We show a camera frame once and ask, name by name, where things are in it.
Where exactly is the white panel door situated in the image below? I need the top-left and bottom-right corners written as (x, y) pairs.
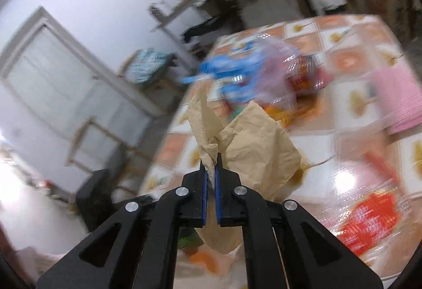
top-left (1, 7), bottom-right (162, 192)

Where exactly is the brown paper bag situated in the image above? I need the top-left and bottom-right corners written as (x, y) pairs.
top-left (186, 80), bottom-right (304, 255)

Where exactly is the clear pinkish plastic bag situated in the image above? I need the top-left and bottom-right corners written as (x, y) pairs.
top-left (231, 34), bottom-right (332, 108)

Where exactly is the red cylindrical snack can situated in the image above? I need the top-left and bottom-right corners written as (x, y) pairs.
top-left (287, 55), bottom-right (327, 96)

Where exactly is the red flat snack packet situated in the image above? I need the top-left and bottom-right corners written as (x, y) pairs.
top-left (337, 192), bottom-right (400, 256)

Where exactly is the blue plastic snack bag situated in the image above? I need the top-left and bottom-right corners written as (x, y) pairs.
top-left (182, 41), bottom-right (267, 105)

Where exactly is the black trash bin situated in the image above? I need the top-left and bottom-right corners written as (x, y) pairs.
top-left (75, 169), bottom-right (115, 232)

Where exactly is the floral tile-pattern tablecloth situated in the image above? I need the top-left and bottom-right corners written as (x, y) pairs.
top-left (258, 15), bottom-right (421, 283)

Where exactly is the chair with patterned cushion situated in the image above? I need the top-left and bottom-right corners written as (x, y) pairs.
top-left (117, 48), bottom-right (177, 90)

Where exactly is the orange snack wrapper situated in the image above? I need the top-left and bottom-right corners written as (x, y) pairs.
top-left (263, 102), bottom-right (296, 127)

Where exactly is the wooden frame chair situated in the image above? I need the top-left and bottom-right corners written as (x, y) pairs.
top-left (65, 117), bottom-right (150, 175)

